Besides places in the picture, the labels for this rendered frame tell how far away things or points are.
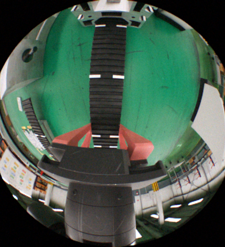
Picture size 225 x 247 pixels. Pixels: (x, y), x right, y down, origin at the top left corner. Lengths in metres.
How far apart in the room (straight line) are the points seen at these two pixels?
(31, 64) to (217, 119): 0.45
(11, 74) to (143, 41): 0.22
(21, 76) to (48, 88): 0.07
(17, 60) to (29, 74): 0.04
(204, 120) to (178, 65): 0.20
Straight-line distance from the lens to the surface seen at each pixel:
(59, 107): 0.18
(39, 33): 0.23
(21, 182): 3.30
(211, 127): 0.31
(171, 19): 0.25
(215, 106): 0.30
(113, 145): 0.15
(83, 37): 0.16
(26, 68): 0.18
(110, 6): 0.16
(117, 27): 0.16
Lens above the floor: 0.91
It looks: 56 degrees down
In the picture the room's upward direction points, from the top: 177 degrees clockwise
